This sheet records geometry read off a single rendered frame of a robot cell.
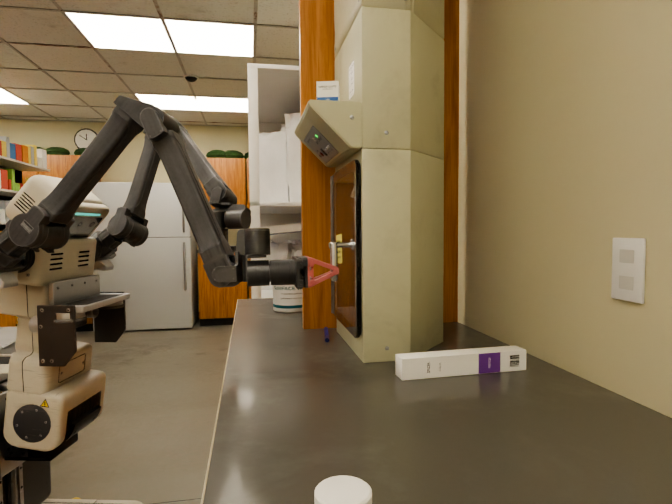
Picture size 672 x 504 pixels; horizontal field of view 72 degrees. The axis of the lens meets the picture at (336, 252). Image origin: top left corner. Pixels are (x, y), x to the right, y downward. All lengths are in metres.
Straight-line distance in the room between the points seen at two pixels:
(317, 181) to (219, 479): 0.94
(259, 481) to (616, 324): 0.71
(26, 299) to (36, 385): 0.23
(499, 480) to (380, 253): 0.55
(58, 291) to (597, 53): 1.38
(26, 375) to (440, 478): 1.16
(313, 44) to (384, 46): 0.41
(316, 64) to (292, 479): 1.13
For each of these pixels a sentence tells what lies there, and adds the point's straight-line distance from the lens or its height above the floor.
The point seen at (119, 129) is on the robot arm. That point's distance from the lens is 1.19.
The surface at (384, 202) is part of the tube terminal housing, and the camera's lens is 1.02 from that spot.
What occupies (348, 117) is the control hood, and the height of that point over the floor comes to 1.47.
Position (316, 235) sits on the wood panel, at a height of 1.22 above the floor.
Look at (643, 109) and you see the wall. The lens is 0.99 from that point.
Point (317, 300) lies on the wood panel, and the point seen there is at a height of 1.02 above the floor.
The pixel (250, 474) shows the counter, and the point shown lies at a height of 0.94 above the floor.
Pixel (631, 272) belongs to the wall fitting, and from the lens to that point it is 0.97.
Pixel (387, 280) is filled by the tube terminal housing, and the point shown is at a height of 1.12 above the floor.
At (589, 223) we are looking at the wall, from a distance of 1.06.
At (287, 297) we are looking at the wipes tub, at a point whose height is 0.99.
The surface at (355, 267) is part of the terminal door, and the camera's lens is 1.02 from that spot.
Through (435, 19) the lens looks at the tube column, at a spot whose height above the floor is 1.74.
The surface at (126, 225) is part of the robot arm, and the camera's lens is 1.60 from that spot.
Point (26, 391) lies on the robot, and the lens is 1.52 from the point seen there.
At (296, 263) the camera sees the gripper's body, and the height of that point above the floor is 1.16.
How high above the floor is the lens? 1.24
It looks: 3 degrees down
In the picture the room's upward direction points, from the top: straight up
